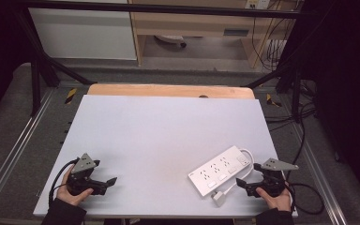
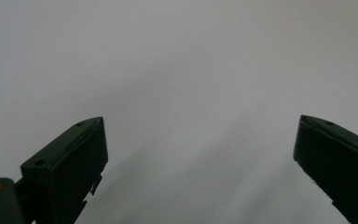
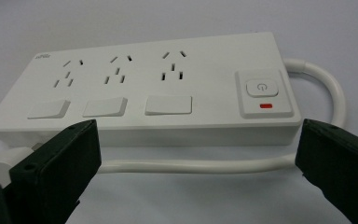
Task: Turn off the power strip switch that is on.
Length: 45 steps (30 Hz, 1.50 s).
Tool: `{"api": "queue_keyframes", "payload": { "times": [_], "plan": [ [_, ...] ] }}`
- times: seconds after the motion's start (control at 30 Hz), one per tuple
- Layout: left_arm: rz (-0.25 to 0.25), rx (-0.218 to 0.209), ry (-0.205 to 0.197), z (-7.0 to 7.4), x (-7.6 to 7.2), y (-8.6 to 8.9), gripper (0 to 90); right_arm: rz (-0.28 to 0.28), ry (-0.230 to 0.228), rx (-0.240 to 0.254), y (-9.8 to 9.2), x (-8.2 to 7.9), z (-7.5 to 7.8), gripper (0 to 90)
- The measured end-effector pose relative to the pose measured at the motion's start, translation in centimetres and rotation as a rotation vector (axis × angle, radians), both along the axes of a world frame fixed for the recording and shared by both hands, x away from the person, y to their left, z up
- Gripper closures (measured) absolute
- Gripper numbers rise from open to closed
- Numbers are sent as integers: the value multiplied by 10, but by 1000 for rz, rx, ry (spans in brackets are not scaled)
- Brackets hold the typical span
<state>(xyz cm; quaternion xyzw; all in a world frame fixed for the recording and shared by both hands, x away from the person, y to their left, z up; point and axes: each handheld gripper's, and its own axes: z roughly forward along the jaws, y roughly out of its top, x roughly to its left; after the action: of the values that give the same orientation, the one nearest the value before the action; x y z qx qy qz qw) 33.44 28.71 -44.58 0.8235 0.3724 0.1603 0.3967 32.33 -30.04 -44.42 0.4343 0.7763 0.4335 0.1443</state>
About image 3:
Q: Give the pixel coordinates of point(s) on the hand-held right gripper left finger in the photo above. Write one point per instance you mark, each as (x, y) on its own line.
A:
(52, 174)

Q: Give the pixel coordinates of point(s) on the white power strip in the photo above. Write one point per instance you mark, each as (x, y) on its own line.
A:
(205, 90)

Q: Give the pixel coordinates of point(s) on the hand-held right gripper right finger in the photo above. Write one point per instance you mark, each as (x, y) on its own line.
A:
(341, 165)

